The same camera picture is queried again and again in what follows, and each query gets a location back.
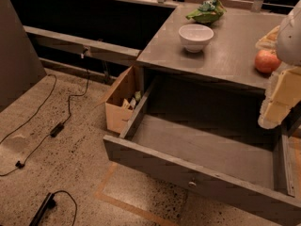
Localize black power adapter cable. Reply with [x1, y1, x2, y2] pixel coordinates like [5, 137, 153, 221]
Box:
[0, 45, 92, 177]

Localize cardboard box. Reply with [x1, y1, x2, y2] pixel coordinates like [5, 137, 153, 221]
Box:
[104, 66, 143, 134]

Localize black power strip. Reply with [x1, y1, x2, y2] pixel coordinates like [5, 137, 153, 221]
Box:
[29, 190, 78, 226]

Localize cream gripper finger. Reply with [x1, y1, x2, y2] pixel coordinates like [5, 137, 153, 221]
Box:
[255, 25, 279, 50]
[258, 67, 301, 129]

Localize white ceramic bowl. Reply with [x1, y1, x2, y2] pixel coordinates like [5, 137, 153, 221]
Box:
[179, 24, 214, 53]

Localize grey metal rail shelf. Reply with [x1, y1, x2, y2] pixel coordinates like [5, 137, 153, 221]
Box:
[24, 25, 141, 67]

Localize open grey top drawer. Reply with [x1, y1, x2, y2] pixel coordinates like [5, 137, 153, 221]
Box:
[103, 76, 301, 226]

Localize grey cabinet counter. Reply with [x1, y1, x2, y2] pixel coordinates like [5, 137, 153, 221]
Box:
[137, 4, 284, 89]

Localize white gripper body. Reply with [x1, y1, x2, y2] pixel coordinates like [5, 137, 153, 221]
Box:
[277, 0, 301, 66]

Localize red apple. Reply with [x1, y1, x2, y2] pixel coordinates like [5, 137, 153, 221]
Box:
[255, 50, 281, 73]

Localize items inside cardboard box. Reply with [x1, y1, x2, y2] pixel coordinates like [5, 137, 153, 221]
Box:
[121, 91, 141, 110]

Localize round metal drawer knob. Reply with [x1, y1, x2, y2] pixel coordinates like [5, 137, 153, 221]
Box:
[188, 181, 197, 188]

